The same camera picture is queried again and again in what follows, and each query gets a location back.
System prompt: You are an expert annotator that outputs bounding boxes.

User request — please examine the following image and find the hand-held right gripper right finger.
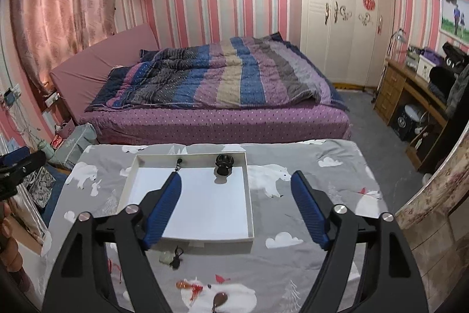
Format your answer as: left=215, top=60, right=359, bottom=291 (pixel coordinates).
left=290, top=171, right=429, bottom=313

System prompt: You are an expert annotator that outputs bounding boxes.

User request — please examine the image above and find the wall poster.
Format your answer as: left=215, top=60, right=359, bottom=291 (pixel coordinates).
left=440, top=0, right=469, bottom=42

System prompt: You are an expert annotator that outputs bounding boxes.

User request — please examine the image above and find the person's left hand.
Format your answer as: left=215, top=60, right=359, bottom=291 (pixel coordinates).
left=0, top=216, right=21, bottom=275

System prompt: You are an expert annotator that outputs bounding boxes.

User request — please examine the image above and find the pink headboard cushion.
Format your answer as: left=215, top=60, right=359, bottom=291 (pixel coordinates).
left=49, top=23, right=160, bottom=126

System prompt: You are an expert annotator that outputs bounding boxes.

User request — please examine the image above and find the desk lamp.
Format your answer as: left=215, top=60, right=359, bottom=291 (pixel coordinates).
left=388, top=29, right=407, bottom=59

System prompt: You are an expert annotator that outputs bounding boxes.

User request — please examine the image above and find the bed with striped quilt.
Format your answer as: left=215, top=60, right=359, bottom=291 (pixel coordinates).
left=49, top=23, right=352, bottom=145

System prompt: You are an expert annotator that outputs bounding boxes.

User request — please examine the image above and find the grey-green bag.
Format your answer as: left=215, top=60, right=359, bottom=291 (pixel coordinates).
left=55, top=124, right=98, bottom=167

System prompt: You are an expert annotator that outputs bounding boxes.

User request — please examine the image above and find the brown wooden spoon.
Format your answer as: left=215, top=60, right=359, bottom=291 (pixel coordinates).
left=207, top=284, right=228, bottom=310

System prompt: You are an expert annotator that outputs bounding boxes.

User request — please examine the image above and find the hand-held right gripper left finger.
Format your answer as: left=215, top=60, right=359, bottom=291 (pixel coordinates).
left=42, top=173, right=183, bottom=313

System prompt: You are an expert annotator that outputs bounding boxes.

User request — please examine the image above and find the jade pendant with black cord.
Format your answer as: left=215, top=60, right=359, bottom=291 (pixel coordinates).
left=160, top=246, right=184, bottom=269

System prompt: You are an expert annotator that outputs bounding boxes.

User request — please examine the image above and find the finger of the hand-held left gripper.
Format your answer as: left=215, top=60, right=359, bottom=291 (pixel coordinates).
left=0, top=147, right=47, bottom=177

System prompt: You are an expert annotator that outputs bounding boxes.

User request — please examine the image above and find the black white patterned bag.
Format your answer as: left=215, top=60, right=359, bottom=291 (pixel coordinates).
left=27, top=166, right=57, bottom=205

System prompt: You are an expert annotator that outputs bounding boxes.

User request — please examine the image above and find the striped quilt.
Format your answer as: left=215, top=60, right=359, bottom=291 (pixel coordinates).
left=85, top=34, right=345, bottom=112

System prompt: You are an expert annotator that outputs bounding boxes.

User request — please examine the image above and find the black speaker box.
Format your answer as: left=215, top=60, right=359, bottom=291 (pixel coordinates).
left=389, top=104, right=422, bottom=143

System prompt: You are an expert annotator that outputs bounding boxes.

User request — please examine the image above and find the wooden desk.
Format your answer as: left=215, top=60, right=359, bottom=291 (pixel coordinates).
left=374, top=58, right=449, bottom=170

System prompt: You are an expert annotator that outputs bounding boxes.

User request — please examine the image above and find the cream wardrobe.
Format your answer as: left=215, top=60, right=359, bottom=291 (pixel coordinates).
left=289, top=0, right=394, bottom=90

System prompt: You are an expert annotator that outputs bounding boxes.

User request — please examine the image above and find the white shallow tray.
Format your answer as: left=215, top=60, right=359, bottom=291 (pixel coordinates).
left=116, top=152, right=255, bottom=246

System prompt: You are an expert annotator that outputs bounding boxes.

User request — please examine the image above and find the black ring ornament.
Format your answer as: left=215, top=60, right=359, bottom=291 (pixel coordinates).
left=214, top=154, right=235, bottom=177

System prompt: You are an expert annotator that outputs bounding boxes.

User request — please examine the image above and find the thin red cord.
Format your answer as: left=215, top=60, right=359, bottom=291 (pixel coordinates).
left=108, top=258, right=123, bottom=280

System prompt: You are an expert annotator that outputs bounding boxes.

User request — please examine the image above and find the white storage box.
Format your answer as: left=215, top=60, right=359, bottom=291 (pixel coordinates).
left=417, top=54, right=442, bottom=81

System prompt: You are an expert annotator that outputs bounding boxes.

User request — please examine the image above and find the grey polar bear blanket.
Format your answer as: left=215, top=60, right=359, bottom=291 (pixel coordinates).
left=40, top=139, right=400, bottom=313

